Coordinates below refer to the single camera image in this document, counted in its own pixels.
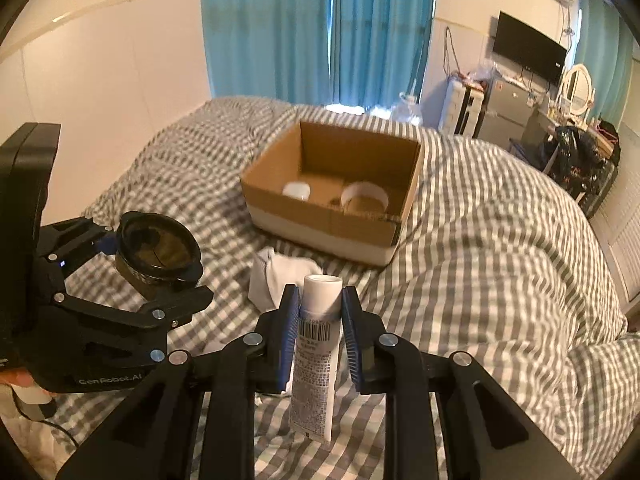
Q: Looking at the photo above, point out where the blue side curtain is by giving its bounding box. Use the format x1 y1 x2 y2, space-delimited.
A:
576 0 637 126

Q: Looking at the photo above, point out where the clear plastic water jug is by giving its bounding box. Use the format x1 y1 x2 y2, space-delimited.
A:
390 91 424 127

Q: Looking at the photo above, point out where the white suitcase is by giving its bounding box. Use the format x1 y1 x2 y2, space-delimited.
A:
440 78 487 136

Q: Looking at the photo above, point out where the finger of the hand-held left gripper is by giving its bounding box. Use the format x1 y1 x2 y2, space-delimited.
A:
36 216 120 281
54 284 215 333

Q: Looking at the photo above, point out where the cardboard box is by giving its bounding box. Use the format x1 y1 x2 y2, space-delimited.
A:
239 120 424 268

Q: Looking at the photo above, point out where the person's left hand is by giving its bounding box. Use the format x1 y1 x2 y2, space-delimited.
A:
0 366 51 397

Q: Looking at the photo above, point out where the white vanity mirror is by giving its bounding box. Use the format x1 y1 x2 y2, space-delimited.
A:
556 63 597 122

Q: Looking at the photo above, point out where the white cosmetic tube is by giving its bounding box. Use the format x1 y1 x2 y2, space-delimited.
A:
290 275 345 444

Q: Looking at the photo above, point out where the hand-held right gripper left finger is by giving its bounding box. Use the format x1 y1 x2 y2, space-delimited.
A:
56 284 302 480

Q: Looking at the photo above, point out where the black cable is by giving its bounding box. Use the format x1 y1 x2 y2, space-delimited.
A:
10 393 81 447

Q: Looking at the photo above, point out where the black bag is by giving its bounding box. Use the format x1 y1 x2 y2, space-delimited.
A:
539 125 596 196

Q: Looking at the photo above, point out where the black round lidded jar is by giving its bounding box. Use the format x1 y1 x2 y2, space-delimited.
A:
114 211 205 299

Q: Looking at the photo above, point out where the white sock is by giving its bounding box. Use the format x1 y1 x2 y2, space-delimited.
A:
248 247 324 311

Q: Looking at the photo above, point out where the white tape roll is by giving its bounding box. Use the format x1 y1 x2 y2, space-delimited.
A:
340 182 390 213

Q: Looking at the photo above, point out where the grey mini fridge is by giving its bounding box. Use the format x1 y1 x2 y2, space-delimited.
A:
475 74 540 142

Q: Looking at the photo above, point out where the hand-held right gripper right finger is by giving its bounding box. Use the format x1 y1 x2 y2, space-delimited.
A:
341 285 582 480

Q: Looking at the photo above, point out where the grey checkered blanket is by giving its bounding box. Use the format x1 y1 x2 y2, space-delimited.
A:
50 97 640 480

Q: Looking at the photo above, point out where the black wall television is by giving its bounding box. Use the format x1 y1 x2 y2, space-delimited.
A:
492 10 569 85

